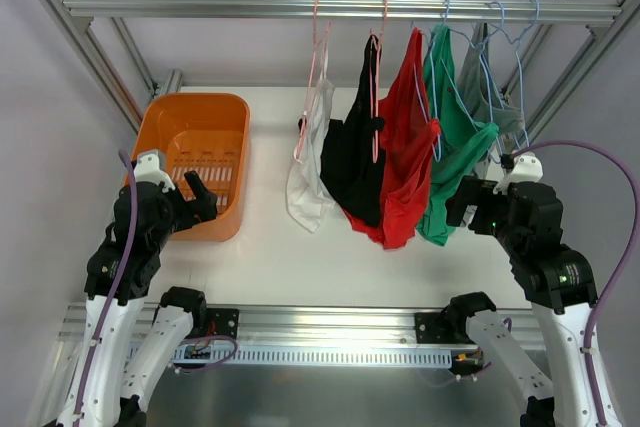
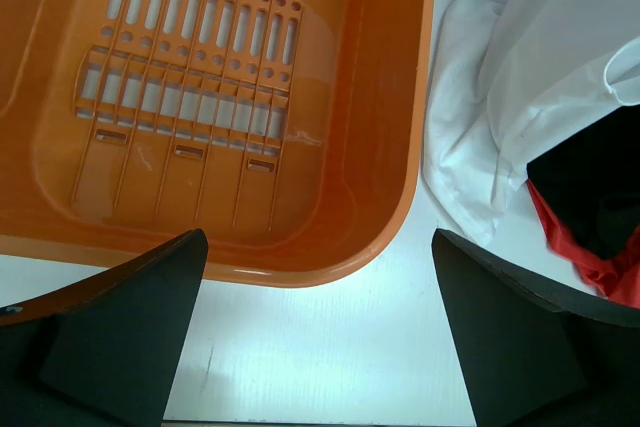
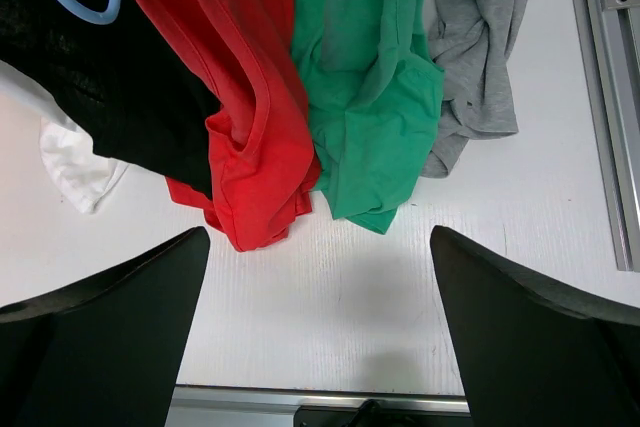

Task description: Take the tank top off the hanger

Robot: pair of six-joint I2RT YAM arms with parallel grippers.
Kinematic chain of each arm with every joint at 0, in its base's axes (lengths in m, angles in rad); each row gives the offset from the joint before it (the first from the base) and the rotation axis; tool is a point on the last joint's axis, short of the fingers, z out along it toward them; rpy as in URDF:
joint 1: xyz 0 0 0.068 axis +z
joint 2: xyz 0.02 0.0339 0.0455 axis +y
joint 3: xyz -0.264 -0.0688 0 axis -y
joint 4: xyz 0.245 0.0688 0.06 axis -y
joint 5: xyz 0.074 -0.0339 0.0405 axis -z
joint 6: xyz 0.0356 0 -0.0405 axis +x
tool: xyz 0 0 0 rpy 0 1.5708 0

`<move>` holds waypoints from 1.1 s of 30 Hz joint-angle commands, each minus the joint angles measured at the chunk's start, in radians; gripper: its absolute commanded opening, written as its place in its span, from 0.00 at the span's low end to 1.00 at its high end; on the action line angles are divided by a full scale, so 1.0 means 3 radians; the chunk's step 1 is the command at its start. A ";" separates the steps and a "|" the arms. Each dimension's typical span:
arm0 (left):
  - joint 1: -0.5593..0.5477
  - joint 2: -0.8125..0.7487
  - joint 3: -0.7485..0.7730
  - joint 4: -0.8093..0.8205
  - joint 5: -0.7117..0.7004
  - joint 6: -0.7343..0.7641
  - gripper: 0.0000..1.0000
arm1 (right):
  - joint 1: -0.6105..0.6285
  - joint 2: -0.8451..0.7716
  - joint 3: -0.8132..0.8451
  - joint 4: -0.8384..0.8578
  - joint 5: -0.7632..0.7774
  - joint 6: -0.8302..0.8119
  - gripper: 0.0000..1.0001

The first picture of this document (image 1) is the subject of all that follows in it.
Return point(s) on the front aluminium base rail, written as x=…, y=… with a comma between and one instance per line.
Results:
x=319, y=326

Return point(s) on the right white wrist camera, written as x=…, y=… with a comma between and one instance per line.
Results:
x=522, y=168

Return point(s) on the pink wire hanger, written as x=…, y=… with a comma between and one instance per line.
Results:
x=319, y=41
x=374, y=79

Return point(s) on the red tank top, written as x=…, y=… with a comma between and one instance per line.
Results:
x=408, y=140

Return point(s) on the black mounting plate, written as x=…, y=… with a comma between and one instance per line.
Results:
x=431, y=328
x=222, y=322

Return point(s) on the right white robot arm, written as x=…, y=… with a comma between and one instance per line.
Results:
x=559, y=283

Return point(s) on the green tank top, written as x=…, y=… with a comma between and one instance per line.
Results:
x=462, y=141

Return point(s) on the white tank top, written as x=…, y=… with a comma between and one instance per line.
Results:
x=307, y=198

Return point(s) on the grey tank top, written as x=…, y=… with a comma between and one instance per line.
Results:
x=478, y=91

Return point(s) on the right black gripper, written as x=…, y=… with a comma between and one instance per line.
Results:
x=476, y=208

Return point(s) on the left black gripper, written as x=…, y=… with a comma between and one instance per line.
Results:
x=187, y=206

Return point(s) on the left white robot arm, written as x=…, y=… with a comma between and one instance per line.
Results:
x=103, y=392

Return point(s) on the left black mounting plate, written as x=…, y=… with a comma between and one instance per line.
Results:
x=222, y=322

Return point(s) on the orange plastic basket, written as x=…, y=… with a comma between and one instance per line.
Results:
x=208, y=133

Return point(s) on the white slotted cable duct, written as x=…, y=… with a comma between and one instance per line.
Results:
x=413, y=357

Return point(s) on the black tank top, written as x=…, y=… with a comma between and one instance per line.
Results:
x=348, y=172

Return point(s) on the aluminium hanging rail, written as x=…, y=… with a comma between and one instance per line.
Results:
x=523, y=11

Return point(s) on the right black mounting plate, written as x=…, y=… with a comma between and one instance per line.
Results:
x=431, y=328

